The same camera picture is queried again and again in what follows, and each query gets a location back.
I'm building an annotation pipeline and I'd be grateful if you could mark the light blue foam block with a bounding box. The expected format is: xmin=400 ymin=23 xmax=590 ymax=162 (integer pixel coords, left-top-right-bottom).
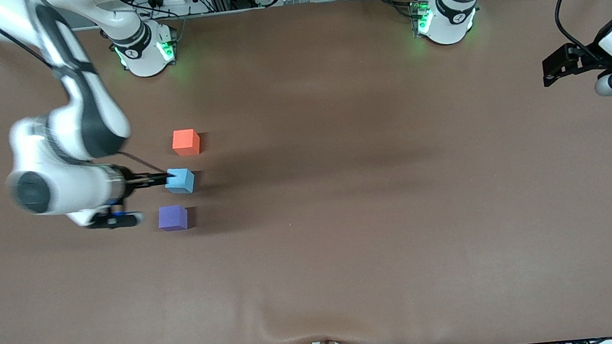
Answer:
xmin=163 ymin=167 xmax=197 ymax=197

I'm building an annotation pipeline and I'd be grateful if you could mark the purple foam block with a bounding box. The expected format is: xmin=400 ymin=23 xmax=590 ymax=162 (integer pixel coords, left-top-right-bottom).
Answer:
xmin=156 ymin=204 xmax=190 ymax=233

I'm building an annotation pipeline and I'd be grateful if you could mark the orange foam block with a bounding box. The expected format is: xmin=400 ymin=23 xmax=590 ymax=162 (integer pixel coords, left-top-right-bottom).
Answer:
xmin=170 ymin=128 xmax=203 ymax=158

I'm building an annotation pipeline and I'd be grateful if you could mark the brown table cover mat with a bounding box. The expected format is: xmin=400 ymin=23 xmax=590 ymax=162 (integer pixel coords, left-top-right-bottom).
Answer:
xmin=0 ymin=0 xmax=612 ymax=344

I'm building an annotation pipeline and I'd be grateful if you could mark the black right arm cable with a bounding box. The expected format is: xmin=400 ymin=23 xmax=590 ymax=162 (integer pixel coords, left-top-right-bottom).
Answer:
xmin=0 ymin=0 xmax=168 ymax=192

